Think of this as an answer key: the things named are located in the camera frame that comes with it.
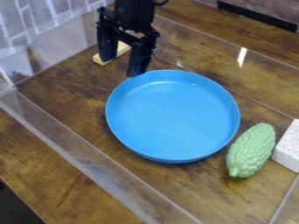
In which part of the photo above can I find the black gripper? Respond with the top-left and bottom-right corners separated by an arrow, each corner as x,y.
97,0 -> 169,77

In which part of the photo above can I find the yellow wooden block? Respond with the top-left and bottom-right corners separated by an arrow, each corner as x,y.
91,41 -> 130,66

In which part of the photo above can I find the blue round tray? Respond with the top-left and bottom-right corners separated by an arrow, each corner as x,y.
105,70 -> 240,164

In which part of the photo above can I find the white speckled foam block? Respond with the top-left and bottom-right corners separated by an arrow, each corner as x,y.
270,119 -> 299,173

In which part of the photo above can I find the dark baseboard strip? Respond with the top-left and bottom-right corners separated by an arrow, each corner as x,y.
217,0 -> 299,32

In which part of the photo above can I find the green bumpy gourd toy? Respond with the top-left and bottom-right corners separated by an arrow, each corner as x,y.
225,123 -> 276,179

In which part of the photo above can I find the clear acrylic enclosure wall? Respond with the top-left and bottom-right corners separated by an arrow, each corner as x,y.
0,0 -> 299,224

